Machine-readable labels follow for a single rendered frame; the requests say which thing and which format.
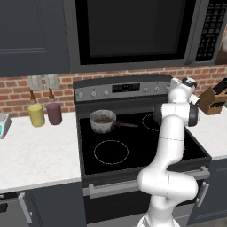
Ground grey saucepan with dark handle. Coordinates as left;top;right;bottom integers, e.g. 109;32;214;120
90;109;139;135

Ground steel oven door handle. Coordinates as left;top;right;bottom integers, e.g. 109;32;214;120
88;166;211;200

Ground dark grey base cupboard door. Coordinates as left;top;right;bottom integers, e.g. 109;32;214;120
186;157;227;226
24;181;87;227

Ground black and steel stove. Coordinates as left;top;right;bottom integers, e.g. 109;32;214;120
73;74;213;227

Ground steel and black microwave oven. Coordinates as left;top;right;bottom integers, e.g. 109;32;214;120
62;0;227;74

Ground yellow squeeze bottle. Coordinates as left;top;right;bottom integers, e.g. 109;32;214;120
27;90;46;129

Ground maroon squeeze bottle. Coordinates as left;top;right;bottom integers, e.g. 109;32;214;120
45;88;63;126

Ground steel cupboard handle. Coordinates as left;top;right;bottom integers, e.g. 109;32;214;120
18;192;33;224
196;181;210;207

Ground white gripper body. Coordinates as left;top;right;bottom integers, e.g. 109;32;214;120
188;93;201;106

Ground dark grey wall cupboard door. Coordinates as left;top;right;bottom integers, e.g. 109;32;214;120
0;0;72;77

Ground wooden knife block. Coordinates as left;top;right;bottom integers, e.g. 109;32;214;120
198;77;227;116

